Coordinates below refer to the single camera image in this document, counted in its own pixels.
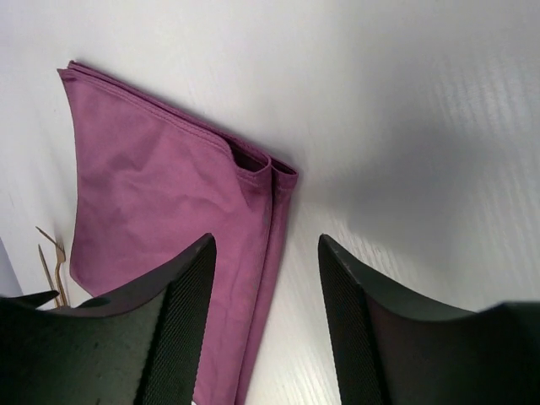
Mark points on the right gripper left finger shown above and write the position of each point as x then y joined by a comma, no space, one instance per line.
137,344

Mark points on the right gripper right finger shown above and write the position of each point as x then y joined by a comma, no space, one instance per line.
392,345

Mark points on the purple cloth napkin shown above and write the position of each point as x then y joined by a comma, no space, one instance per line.
151,179

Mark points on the copper knife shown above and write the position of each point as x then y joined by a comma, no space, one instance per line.
45,268

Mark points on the copper fork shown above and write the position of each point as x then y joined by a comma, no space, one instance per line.
61,300

